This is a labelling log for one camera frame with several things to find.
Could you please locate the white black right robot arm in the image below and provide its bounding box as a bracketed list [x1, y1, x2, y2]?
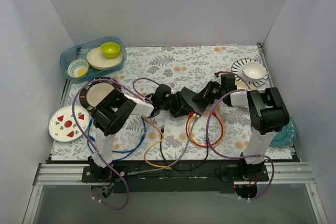
[192, 71, 290, 181]

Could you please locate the black ethernet cable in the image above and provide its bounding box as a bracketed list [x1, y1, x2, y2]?
[159, 126, 209, 172]

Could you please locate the grey ethernet cable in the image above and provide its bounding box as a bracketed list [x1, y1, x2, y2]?
[128, 115, 199, 176]

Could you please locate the teal plastic tray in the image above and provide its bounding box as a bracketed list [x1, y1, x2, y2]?
[60, 37, 127, 83]

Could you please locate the white bowl on striped plate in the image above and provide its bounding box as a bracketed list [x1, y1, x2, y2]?
[243, 62, 266, 81]

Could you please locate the lime green bowl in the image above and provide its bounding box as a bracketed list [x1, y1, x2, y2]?
[100, 42, 121, 58]

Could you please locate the blue striped white plate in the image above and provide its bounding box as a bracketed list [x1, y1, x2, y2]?
[231, 58, 269, 87]

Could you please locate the watermelon print white plate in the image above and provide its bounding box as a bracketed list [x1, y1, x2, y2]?
[48, 105, 90, 142]

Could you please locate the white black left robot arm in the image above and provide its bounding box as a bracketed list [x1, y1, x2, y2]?
[86, 82, 193, 182]

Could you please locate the white blue patterned bowl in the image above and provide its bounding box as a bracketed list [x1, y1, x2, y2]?
[67, 59, 89, 78]

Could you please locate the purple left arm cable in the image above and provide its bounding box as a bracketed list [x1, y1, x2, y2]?
[72, 77, 161, 210]

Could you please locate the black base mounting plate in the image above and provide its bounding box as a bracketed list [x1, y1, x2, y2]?
[81, 159, 263, 193]

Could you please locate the cream plate in tray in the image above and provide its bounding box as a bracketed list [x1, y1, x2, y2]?
[87, 48, 123, 69]

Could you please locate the black rimmed cream plate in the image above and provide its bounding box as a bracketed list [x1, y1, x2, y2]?
[79, 77, 121, 111]

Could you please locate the aluminium frame rail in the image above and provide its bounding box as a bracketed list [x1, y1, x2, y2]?
[22, 163, 87, 224]

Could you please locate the teal scalloped plate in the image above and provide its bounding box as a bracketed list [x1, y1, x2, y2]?
[269, 118, 297, 148]

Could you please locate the black network switch box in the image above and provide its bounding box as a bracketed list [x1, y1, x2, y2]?
[180, 87, 209, 115]

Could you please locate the floral patterned table mat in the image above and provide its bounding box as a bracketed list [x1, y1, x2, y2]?
[51, 45, 295, 161]

